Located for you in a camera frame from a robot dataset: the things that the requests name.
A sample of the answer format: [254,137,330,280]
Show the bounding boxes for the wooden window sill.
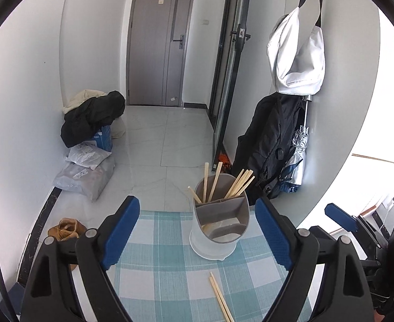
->
[351,153,394,163]

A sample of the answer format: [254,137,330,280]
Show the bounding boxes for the grey plastic parcel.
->
[52,159,116,202]

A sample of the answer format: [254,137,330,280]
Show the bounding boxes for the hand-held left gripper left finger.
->
[19,195,140,322]

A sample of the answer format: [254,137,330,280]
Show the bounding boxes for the glass door lock handle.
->
[230,23,252,41]

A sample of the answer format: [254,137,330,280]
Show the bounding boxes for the orange red object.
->
[217,153,233,171]

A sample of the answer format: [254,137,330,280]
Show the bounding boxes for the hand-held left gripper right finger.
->
[255,197,375,322]

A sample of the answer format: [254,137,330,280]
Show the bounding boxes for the black jacket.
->
[61,90,126,148]

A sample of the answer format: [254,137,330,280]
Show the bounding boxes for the white charging cable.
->
[381,201,394,229]

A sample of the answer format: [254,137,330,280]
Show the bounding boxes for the blue cardboard box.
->
[90,125,114,152]

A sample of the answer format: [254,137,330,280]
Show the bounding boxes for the teal checked tablecloth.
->
[70,211,313,322]

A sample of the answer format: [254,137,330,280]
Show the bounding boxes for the bunch of wooden chopsticks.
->
[188,162,256,205]

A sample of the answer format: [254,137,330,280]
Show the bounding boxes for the black framed glass door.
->
[208,0,254,166]

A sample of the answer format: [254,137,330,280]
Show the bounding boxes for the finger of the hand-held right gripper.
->
[324,203,391,247]

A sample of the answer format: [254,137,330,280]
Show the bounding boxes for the white plastic packet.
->
[65,142,113,169]

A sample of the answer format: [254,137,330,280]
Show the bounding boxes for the white grey-rimmed utensil holder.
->
[188,173,250,261]

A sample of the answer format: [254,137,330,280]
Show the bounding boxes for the brown leather shoes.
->
[47,218,86,242]

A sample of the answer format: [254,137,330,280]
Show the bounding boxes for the black backpack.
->
[232,93,305,199]

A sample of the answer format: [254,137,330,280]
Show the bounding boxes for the dark blue box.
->
[6,280,28,309]

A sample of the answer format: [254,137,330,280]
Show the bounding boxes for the bamboo chopsticks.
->
[211,271,235,322]

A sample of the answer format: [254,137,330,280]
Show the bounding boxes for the white hanging bag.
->
[267,6,327,95]

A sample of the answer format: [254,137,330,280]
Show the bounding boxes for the silver folded umbrella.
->
[282,95,310,194]

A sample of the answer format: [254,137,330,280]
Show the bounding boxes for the grey room door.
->
[126,0,197,107]

